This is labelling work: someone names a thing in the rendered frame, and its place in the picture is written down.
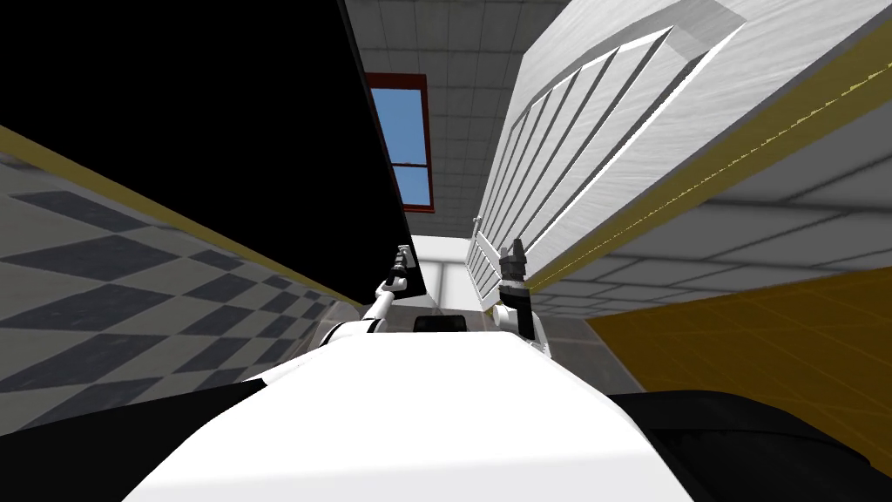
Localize white panelled door leaf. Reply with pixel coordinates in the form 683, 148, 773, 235
464, 0, 892, 312

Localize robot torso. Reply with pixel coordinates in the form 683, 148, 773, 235
121, 315, 698, 502

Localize red framed window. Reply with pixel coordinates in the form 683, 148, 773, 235
365, 72, 436, 214

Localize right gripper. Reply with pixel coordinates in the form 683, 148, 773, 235
497, 238, 530, 287

